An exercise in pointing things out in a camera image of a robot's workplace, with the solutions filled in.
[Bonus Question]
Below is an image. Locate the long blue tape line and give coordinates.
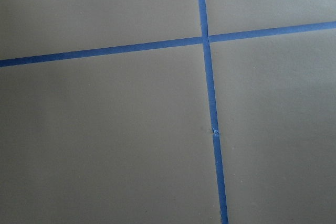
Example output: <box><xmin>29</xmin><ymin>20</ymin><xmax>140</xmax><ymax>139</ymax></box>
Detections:
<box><xmin>198</xmin><ymin>0</ymin><xmax>229</xmax><ymax>223</ymax></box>

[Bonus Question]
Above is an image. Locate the crossing blue tape line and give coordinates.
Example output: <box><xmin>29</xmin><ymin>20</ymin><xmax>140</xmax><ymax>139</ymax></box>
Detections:
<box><xmin>1</xmin><ymin>21</ymin><xmax>335</xmax><ymax>68</ymax></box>

